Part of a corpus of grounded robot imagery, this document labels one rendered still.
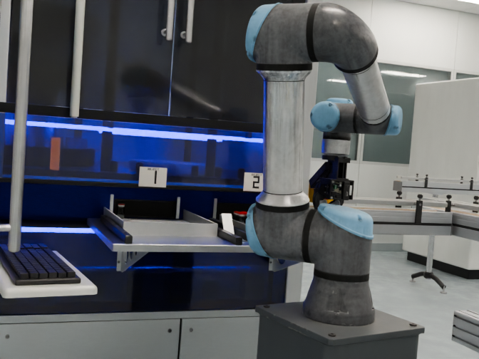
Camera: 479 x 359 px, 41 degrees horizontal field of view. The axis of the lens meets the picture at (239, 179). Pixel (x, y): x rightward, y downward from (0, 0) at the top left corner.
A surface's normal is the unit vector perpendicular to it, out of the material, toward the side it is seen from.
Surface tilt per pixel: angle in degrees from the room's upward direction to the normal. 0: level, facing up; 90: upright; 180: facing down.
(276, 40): 101
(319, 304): 72
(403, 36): 90
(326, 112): 89
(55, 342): 90
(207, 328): 90
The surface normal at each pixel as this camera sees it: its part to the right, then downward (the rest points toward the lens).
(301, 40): -0.38, 0.45
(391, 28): 0.35, 0.07
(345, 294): 0.03, -0.25
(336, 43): 0.04, 0.54
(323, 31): -0.18, 0.19
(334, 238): -0.39, 0.02
